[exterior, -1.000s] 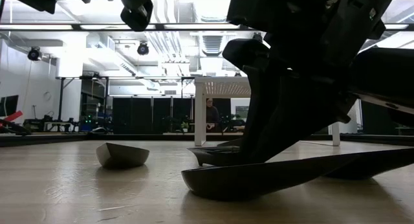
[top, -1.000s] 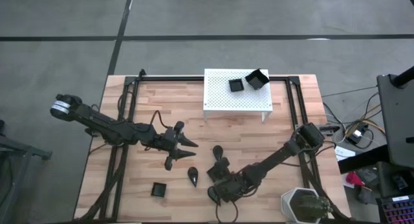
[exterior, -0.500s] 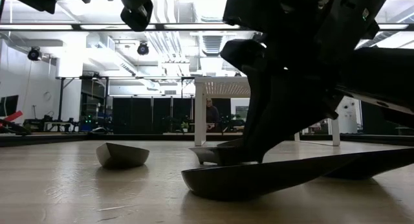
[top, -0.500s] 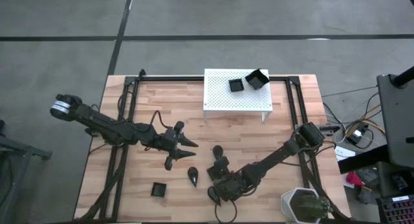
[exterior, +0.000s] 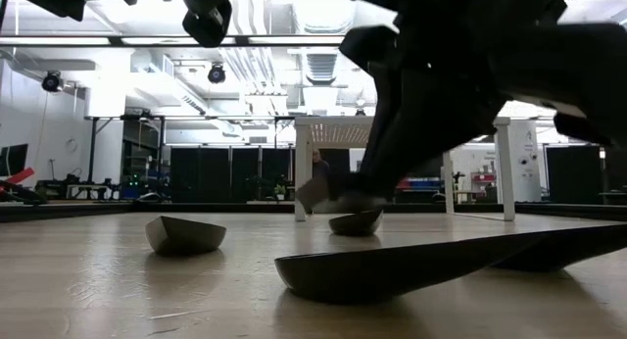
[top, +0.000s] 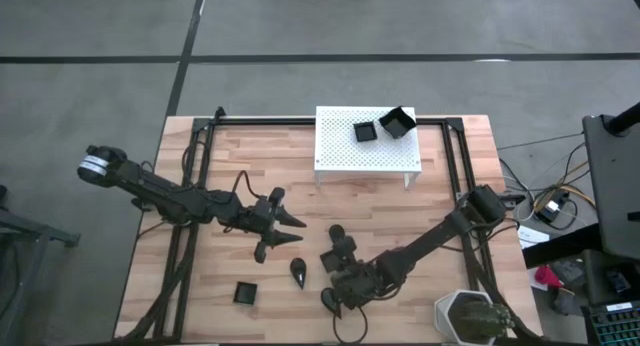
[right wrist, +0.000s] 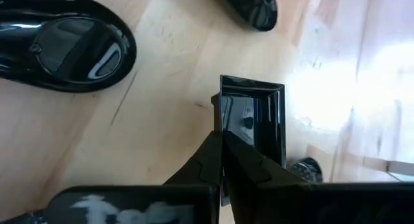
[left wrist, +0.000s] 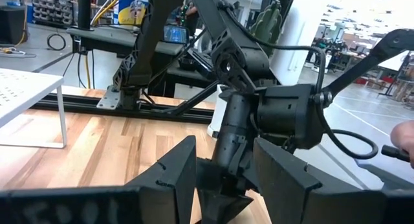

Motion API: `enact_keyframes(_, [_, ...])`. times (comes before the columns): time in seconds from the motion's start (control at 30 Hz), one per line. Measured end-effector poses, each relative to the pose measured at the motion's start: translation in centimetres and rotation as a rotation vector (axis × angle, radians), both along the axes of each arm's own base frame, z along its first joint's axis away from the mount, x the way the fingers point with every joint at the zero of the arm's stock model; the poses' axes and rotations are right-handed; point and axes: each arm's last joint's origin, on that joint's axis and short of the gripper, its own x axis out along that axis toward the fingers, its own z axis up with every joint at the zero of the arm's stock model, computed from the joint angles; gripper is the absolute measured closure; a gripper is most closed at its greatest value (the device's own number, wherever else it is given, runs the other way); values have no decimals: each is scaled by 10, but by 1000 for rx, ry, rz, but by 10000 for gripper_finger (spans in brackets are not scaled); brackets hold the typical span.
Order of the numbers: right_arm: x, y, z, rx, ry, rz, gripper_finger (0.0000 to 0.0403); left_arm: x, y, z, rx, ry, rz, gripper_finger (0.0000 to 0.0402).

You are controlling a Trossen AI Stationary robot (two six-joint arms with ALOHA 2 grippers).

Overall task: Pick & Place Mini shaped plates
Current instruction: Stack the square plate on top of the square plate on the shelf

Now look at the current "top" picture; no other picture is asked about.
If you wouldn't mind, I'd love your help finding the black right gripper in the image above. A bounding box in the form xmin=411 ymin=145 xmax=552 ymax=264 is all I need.
xmin=329 ymin=234 xmax=391 ymax=311

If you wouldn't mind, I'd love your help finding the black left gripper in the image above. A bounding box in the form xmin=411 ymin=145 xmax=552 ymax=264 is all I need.
xmin=234 ymin=187 xmax=307 ymax=264

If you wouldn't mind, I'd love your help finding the small black square plate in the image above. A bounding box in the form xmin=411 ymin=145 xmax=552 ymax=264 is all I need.
xmin=232 ymin=281 xmax=259 ymax=306
xmin=319 ymin=250 xmax=344 ymax=275
xmin=353 ymin=120 xmax=377 ymax=143

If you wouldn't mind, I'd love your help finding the black fluted square bowl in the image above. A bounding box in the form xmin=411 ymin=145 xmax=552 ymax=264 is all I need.
xmin=378 ymin=105 xmax=418 ymax=140

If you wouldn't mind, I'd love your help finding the white perforated metal shelf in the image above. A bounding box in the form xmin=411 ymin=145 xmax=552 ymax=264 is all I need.
xmin=313 ymin=104 xmax=424 ymax=190

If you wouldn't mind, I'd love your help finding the white hexagonal plant pot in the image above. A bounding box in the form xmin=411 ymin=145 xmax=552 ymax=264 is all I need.
xmin=433 ymin=289 xmax=516 ymax=346

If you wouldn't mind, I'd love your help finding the green cactus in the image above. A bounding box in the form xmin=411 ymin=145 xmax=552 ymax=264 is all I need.
xmin=452 ymin=299 xmax=516 ymax=345

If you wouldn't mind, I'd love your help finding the white paper sheet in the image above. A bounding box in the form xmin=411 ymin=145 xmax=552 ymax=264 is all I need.
xmin=517 ymin=224 xmax=551 ymax=250

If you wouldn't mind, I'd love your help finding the red object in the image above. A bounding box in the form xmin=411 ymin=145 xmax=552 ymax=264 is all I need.
xmin=533 ymin=264 xmax=565 ymax=290

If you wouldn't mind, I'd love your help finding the small electronics box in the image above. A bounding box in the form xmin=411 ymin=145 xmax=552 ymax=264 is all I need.
xmin=532 ymin=188 xmax=566 ymax=225

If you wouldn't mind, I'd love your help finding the grey metal stand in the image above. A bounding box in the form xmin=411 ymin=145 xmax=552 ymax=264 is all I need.
xmin=0 ymin=183 xmax=81 ymax=346

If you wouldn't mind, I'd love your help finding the backlit keyboard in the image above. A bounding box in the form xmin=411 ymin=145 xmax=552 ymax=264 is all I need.
xmin=580 ymin=300 xmax=640 ymax=346

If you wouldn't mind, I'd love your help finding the dark grey desk panel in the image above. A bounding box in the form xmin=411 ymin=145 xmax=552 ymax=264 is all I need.
xmin=582 ymin=113 xmax=640 ymax=261

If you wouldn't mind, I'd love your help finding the black pole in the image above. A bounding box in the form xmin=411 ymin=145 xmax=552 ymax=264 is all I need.
xmin=603 ymin=101 xmax=640 ymax=137

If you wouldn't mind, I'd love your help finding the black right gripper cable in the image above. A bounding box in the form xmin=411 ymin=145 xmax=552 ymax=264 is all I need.
xmin=332 ymin=305 xmax=369 ymax=345

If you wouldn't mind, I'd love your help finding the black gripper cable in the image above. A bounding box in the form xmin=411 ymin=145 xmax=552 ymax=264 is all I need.
xmin=230 ymin=169 xmax=262 ymax=207
xmin=332 ymin=305 xmax=369 ymax=345

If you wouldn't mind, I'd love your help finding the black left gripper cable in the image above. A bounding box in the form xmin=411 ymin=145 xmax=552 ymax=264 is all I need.
xmin=230 ymin=169 xmax=262 ymax=207

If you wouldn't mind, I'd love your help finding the black aluminium rig frame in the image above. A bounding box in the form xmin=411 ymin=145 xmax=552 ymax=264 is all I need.
xmin=113 ymin=105 xmax=544 ymax=345

